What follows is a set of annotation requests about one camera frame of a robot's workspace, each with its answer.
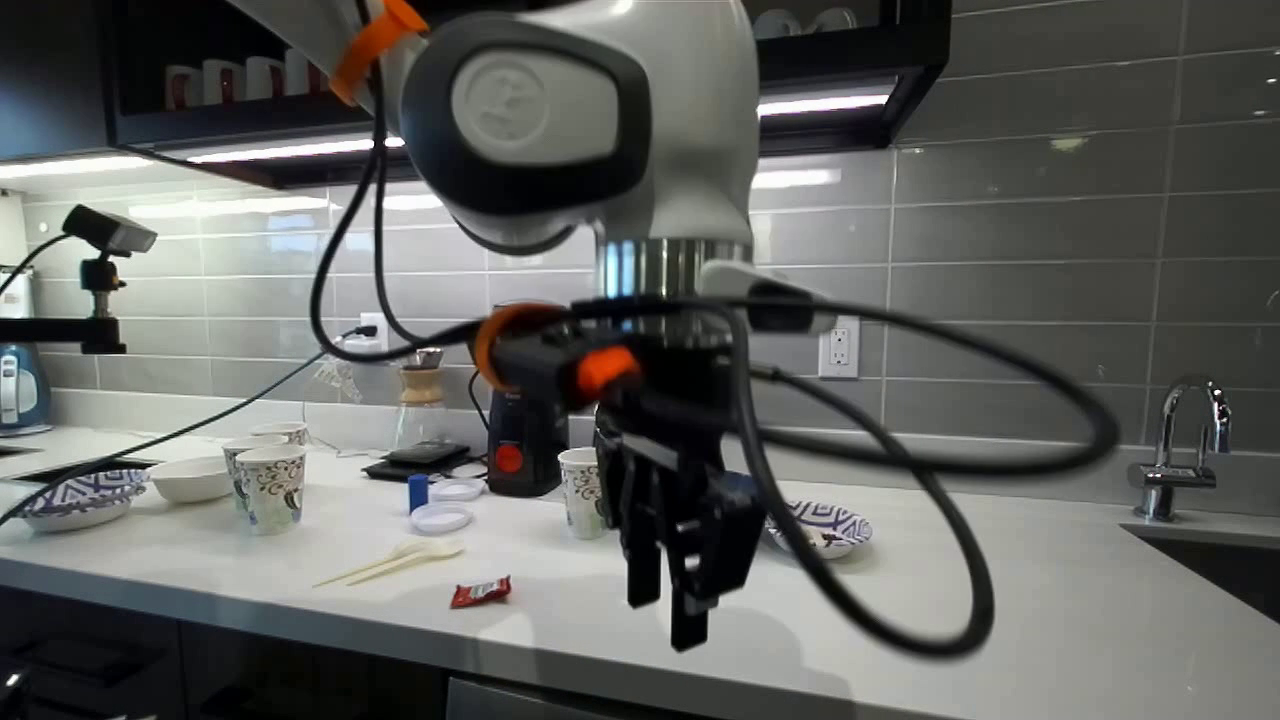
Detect blue patterned plate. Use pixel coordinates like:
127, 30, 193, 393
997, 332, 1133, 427
787, 498, 872, 562
19, 469, 143, 534

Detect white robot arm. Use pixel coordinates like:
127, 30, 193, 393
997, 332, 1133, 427
231, 0, 764, 648

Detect patterned paper cup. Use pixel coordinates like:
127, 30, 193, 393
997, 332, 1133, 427
231, 448, 303, 534
555, 448, 607, 539

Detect blue patterned plate far left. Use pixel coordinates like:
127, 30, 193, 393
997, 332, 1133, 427
19, 469, 143, 534

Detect white wall power outlet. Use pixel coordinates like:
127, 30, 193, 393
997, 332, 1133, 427
817, 315, 861, 378

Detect white plastic lid right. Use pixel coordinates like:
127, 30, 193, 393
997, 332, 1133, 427
409, 504, 476, 534

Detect white bowl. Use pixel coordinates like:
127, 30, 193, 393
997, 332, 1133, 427
147, 455, 231, 504

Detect dark overhead cabinet shelf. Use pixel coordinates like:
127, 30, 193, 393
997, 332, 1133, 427
104, 0, 953, 186

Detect red ketchup packet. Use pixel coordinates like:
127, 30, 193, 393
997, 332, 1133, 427
447, 577, 513, 608

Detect chrome kitchen faucet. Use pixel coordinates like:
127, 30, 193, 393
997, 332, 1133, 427
1124, 376, 1236, 525

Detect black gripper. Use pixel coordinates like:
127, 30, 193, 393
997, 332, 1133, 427
491, 301, 764, 652

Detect camera on black mount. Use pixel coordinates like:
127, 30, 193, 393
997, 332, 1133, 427
0, 202, 157, 353

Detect glass pour-over coffee carafe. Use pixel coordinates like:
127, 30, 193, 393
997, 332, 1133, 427
398, 348, 445, 450

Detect white plastic spoon lower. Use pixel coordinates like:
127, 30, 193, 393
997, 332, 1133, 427
348, 544, 470, 588

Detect small blue cylinder cap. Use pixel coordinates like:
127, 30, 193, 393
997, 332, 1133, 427
409, 477, 429, 512

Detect white plastic spoon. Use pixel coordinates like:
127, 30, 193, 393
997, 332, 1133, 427
315, 539, 466, 588
348, 544, 470, 588

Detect white plastic lid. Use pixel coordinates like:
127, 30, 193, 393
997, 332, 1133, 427
429, 481, 486, 504
409, 504, 476, 534

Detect dark undermount sink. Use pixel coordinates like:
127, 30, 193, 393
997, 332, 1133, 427
1149, 534, 1280, 623

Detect black coffee grinder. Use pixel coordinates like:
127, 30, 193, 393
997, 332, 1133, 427
487, 393, 567, 494

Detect white plastic spoon upper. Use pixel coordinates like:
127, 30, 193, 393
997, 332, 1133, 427
315, 539, 466, 588

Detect black digital coffee scale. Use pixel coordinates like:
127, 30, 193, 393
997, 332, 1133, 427
365, 445, 471, 482

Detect white plastic lid left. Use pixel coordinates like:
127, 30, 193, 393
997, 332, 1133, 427
429, 481, 486, 504

